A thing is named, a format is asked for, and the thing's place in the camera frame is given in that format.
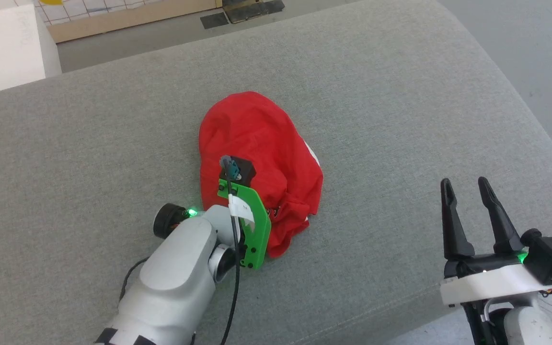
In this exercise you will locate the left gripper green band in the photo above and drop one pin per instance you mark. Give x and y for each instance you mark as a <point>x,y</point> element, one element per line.
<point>259,225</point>

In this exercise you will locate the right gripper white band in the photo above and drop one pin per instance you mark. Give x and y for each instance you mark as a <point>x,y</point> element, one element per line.
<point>487,280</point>

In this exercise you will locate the red garment with white trim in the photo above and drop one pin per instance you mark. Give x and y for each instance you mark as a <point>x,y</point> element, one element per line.
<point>257,129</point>

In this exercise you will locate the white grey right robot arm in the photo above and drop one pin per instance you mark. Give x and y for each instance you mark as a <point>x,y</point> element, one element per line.
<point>520,323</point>

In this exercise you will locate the grey fabric sofa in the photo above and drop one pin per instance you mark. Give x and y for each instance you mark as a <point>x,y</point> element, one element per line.
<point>376,96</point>

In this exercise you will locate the small black floor mat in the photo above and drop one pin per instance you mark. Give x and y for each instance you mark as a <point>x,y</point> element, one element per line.
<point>214,20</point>

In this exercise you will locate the dark metal floor plate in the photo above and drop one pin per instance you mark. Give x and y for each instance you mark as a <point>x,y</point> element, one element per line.
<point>252,9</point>

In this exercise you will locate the light wooden baseboard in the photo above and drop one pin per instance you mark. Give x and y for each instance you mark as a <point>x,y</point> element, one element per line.
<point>132,17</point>

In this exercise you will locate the yellow object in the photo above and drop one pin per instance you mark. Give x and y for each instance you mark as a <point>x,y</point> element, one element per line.
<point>51,1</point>

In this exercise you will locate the white cabinet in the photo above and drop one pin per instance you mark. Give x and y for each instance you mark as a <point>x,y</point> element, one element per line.
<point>3,48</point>

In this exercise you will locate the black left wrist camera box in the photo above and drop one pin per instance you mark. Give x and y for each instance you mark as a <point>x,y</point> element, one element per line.
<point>243,171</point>

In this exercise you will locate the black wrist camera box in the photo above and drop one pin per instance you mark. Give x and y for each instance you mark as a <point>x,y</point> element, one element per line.
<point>243,171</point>
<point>551,254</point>

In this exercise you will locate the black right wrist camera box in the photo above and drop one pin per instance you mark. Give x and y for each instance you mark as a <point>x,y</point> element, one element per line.
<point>551,254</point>

